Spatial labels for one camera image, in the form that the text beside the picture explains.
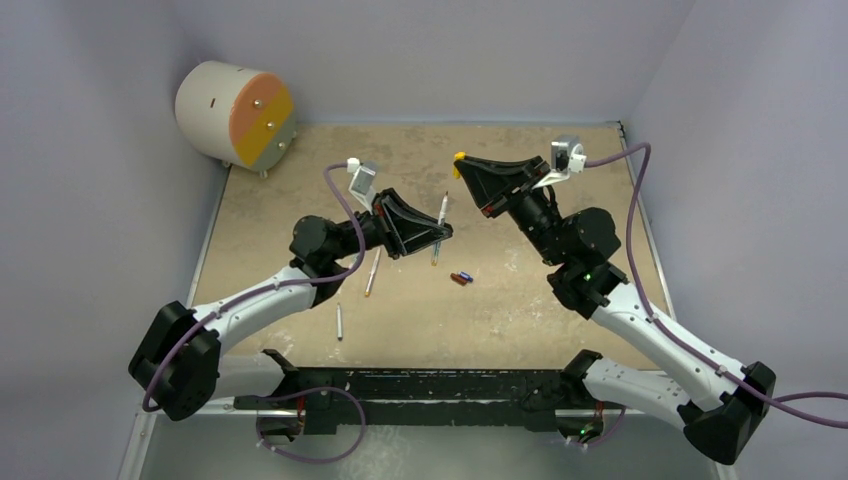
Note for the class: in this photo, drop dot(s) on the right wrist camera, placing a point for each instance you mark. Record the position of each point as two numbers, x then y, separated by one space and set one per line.
567 157

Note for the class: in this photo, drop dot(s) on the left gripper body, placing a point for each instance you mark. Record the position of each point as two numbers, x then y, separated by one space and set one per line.
381 222

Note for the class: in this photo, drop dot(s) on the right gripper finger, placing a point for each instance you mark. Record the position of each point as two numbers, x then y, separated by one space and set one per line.
532 169
492 191

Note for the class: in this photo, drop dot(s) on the round cabinet with coloured drawers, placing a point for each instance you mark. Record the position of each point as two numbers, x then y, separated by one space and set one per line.
240 116

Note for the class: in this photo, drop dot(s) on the yellow pen cap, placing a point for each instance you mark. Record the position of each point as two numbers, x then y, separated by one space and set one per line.
456 159

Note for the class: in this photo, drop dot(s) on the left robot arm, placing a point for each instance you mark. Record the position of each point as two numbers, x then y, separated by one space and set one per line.
177 361

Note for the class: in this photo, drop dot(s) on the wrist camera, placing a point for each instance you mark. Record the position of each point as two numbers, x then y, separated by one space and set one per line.
363 174
567 157

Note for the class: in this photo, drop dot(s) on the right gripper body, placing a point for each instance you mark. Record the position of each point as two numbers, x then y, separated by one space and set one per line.
515 192

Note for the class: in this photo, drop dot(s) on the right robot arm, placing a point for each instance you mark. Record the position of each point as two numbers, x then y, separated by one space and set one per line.
716 401

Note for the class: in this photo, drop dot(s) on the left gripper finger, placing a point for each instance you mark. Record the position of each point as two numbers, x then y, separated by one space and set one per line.
413 242
415 220

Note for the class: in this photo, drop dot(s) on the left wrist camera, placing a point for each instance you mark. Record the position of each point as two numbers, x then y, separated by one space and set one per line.
363 174

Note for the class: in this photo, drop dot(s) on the white pen black end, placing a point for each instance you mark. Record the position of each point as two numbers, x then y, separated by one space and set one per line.
339 322

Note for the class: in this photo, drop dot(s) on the black base frame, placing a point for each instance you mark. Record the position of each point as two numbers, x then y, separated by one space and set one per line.
318 400

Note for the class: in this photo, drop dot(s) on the white pen orange tip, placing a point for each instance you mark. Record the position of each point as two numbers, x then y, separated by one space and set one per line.
441 221

